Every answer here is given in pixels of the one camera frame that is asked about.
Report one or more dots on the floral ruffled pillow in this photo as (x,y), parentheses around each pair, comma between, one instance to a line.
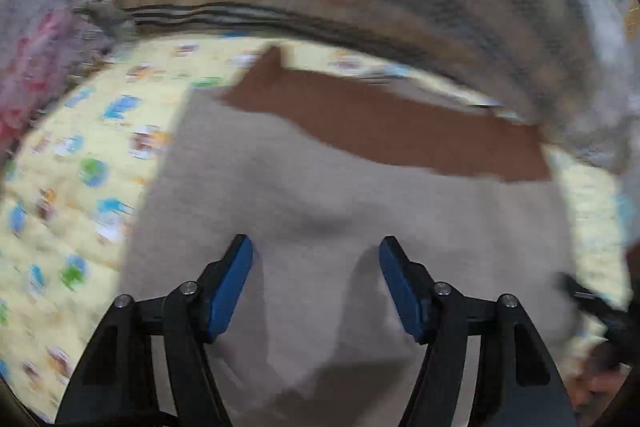
(48,47)

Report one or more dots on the beige fleece garment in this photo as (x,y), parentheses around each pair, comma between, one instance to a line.
(315,339)

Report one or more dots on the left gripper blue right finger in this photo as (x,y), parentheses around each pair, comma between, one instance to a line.
(517,382)

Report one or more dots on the right hand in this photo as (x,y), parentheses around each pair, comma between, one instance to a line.
(597,382)

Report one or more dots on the yellow bear print quilt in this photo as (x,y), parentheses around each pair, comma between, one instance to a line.
(75,191)

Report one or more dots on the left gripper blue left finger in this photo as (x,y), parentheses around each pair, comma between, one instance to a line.
(114,381)

